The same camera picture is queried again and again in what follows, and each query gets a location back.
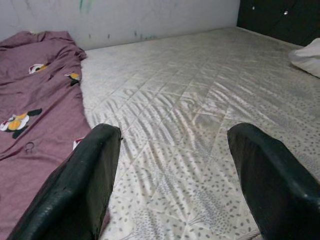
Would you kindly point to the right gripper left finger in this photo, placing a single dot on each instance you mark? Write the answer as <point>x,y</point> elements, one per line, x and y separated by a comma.
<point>80,180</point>

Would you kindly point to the black tufted headboard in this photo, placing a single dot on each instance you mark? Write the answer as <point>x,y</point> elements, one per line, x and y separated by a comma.
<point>275,17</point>

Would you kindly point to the white quilted mattress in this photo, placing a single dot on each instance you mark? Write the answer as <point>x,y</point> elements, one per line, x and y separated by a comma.
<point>187,100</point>

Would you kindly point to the cream pillow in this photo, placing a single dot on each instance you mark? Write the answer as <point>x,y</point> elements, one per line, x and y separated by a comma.
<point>307,57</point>

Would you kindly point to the purple cartoon print blanket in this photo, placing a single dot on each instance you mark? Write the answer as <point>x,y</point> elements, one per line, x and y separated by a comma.
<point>37,95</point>

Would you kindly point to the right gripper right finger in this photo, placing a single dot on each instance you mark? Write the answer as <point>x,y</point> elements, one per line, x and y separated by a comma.
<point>275,180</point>

